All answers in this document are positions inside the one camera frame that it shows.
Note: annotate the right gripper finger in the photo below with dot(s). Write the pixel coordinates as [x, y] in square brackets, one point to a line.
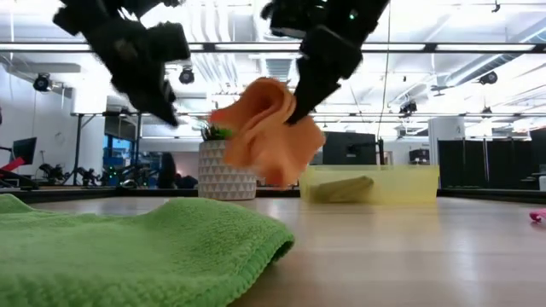
[313, 89]

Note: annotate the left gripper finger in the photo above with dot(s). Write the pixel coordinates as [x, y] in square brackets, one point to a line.
[153, 104]

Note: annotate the orange microfiber towel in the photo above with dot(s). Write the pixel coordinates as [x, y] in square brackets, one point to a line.
[264, 145]

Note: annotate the green microfiber towel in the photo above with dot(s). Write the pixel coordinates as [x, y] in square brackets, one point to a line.
[128, 256]

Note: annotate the pink microfiber towel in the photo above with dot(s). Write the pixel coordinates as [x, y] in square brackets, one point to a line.
[538, 215]

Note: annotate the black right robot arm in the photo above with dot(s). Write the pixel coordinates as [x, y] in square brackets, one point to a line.
[371, 10]

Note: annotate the person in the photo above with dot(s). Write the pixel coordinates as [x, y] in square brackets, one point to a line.
[167, 170]

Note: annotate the black computer monitor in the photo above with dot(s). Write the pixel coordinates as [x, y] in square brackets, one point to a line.
[350, 147]

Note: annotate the green succulent plant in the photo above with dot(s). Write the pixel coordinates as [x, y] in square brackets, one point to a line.
[215, 133]

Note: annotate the white triangle-patterned plant pot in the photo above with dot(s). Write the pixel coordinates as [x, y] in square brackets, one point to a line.
[222, 175]

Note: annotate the yellow translucent plastic bin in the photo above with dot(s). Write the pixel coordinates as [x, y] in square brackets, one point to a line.
[405, 183]

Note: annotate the small black monitor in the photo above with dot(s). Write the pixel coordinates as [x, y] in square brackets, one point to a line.
[25, 147]

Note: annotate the black partition panels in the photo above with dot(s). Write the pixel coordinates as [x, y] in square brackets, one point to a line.
[469, 164]

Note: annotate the black hanging camera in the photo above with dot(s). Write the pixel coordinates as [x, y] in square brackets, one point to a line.
[187, 77]
[408, 108]
[488, 78]
[42, 83]

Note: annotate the black tall stand frame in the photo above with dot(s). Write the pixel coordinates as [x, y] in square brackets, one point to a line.
[77, 149]

